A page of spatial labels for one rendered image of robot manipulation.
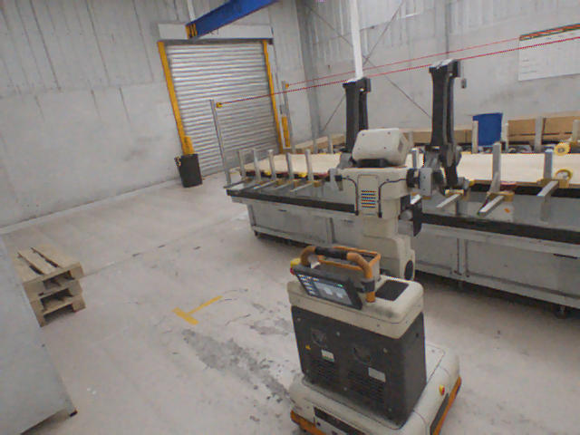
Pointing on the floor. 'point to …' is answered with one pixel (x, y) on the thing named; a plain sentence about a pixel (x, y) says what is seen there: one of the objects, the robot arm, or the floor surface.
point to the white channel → (356, 39)
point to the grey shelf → (24, 360)
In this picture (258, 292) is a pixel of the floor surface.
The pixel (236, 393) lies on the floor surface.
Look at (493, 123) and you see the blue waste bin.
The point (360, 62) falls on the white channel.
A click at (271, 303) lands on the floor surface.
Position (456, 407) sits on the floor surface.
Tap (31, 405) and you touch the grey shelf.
